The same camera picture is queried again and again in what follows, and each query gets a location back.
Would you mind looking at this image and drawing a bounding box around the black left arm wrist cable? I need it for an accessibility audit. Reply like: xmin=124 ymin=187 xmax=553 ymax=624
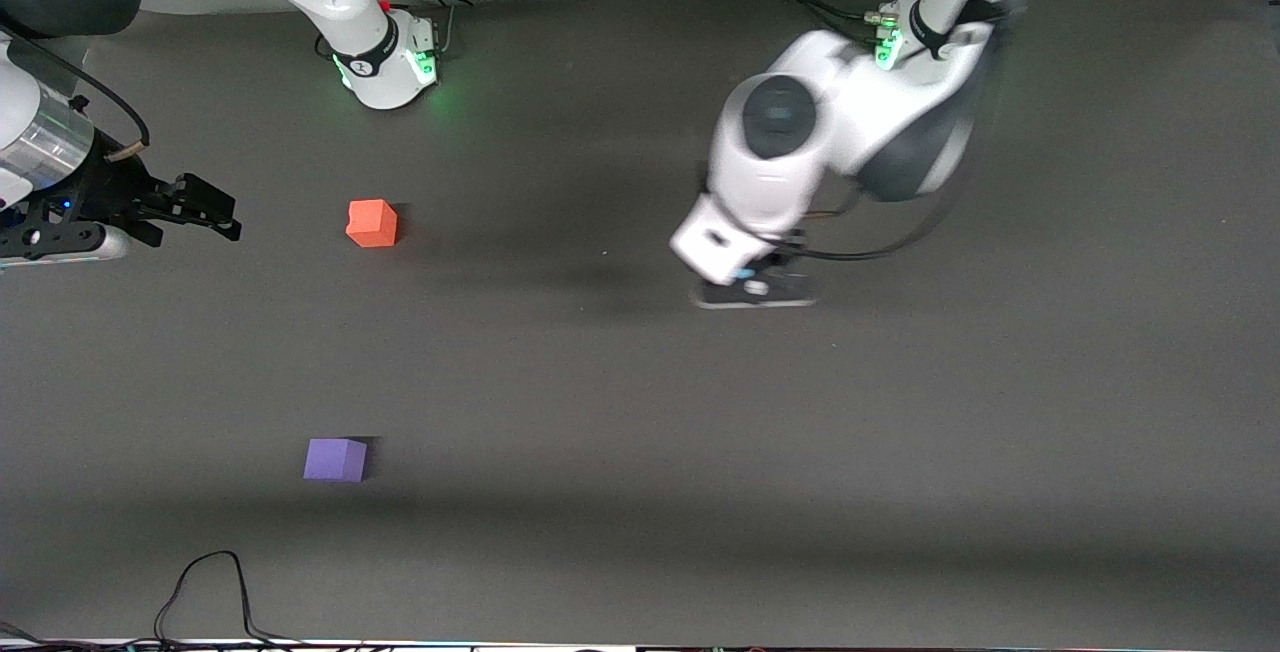
xmin=795 ymin=0 xmax=1011 ymax=264

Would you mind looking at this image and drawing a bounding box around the black cable on table edge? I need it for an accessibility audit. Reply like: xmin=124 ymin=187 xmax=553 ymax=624
xmin=152 ymin=549 xmax=306 ymax=649

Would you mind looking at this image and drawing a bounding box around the black arm wrist cable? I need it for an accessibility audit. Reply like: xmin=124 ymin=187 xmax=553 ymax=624
xmin=0 ymin=24 xmax=152 ymax=165
xmin=795 ymin=0 xmax=1011 ymax=264

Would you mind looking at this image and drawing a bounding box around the black right arm wrist cable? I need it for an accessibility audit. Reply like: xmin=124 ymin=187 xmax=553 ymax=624
xmin=0 ymin=24 xmax=152 ymax=165

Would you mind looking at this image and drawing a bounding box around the purple foam block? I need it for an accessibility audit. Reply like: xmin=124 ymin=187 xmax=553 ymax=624
xmin=302 ymin=437 xmax=369 ymax=484

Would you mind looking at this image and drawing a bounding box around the orange foam block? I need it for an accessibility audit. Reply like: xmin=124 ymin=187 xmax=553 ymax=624
xmin=345 ymin=198 xmax=399 ymax=249

